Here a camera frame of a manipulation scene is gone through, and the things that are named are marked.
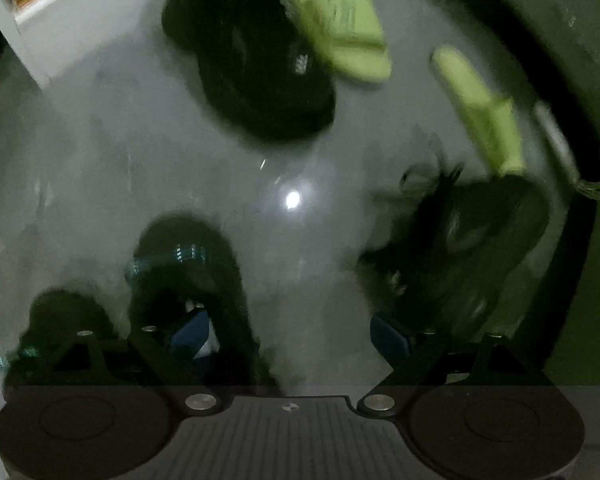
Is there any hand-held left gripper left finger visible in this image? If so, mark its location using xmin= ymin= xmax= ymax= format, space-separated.
xmin=27 ymin=310 xmax=231 ymax=417

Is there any white cable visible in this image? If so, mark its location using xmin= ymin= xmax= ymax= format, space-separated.
xmin=572 ymin=167 xmax=600 ymax=201

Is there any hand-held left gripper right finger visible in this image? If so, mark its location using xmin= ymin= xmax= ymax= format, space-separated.
xmin=358 ymin=312 xmax=556 ymax=417

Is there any green slide sandal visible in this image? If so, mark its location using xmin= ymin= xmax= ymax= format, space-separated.
xmin=431 ymin=45 xmax=527 ymax=177
xmin=280 ymin=0 xmax=393 ymax=83

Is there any grey drawer cabinet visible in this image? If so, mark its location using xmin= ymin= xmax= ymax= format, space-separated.
xmin=432 ymin=0 xmax=600 ymax=161

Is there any white power strip with cable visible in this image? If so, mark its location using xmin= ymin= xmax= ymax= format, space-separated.
xmin=532 ymin=101 xmax=583 ymax=183

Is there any black mesh running shoe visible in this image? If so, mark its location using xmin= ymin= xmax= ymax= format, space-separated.
xmin=125 ymin=215 xmax=286 ymax=396
xmin=0 ymin=287 xmax=126 ymax=386

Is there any black lace-up sneaker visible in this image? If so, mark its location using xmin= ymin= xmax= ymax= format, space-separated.
xmin=360 ymin=160 xmax=551 ymax=346
xmin=161 ymin=0 xmax=338 ymax=145

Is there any white cabinet with gold trim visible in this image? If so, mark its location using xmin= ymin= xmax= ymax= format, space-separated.
xmin=0 ymin=0 xmax=146 ymax=86

